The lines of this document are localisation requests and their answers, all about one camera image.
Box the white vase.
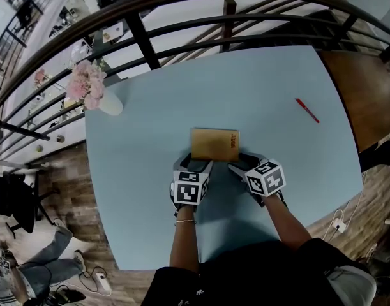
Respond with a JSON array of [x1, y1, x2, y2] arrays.
[[100, 87, 124, 117]]

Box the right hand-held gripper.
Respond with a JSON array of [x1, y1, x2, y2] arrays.
[[228, 153, 287, 207]]

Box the brown wooden table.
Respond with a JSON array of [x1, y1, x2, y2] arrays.
[[318, 50, 390, 155]]

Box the red pen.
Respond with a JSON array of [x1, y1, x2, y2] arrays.
[[294, 98, 320, 124]]

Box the person's grey garment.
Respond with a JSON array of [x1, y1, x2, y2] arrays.
[[326, 265, 378, 306]]

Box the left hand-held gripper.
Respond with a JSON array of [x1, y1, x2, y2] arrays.
[[170, 153, 214, 218]]

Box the person's right forearm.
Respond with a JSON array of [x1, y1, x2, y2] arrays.
[[262, 196, 314, 252]]

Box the person's black top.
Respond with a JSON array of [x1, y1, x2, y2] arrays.
[[140, 237, 371, 306]]

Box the white power strip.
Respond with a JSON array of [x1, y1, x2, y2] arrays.
[[329, 216, 348, 235], [95, 272, 112, 292]]

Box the brown notebook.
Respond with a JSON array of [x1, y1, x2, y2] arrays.
[[190, 127, 241, 163]]

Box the pink flowers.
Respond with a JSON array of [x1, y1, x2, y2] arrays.
[[65, 59, 108, 111]]

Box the black metal railing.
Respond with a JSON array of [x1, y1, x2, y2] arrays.
[[0, 0, 390, 172]]

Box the person's left forearm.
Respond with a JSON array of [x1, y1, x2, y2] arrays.
[[169, 205, 201, 270]]

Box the black office chair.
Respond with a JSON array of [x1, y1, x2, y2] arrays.
[[0, 170, 61, 235]]

